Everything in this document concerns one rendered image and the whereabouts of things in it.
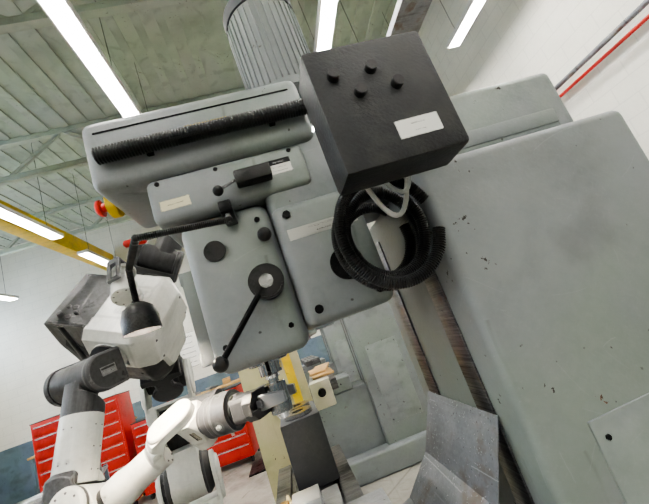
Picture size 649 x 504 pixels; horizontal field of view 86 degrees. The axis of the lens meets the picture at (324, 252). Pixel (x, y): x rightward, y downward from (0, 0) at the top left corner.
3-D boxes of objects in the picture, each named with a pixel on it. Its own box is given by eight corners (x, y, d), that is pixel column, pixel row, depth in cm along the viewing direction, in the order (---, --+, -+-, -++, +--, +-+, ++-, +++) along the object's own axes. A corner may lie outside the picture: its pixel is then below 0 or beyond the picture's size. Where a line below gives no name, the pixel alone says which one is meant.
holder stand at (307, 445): (300, 496, 96) (278, 423, 100) (296, 469, 117) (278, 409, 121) (340, 478, 98) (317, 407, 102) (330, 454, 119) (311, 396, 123)
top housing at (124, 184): (89, 192, 68) (74, 122, 71) (143, 232, 93) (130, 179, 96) (317, 133, 76) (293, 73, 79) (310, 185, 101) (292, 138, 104)
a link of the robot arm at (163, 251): (150, 237, 126) (137, 271, 120) (150, 226, 119) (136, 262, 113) (183, 246, 130) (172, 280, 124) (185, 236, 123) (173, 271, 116)
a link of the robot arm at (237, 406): (244, 386, 70) (196, 402, 73) (258, 435, 68) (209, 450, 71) (272, 371, 82) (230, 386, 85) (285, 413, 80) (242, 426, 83)
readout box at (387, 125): (348, 171, 46) (299, 46, 51) (339, 198, 55) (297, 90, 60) (476, 135, 50) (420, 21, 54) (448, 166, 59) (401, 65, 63)
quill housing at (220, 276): (216, 380, 64) (174, 223, 70) (233, 371, 84) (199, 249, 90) (314, 344, 67) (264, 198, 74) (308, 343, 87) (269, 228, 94)
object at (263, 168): (212, 194, 67) (207, 176, 68) (216, 202, 71) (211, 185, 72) (274, 177, 70) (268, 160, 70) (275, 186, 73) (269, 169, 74)
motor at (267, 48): (252, 93, 80) (215, -13, 87) (259, 141, 100) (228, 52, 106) (332, 75, 84) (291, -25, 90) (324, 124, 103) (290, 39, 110)
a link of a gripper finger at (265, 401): (288, 402, 71) (262, 410, 72) (283, 386, 71) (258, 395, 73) (285, 404, 69) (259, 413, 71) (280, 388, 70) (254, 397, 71)
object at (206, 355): (202, 368, 72) (177, 274, 76) (206, 367, 76) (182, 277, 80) (221, 361, 73) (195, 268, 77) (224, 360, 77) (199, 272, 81)
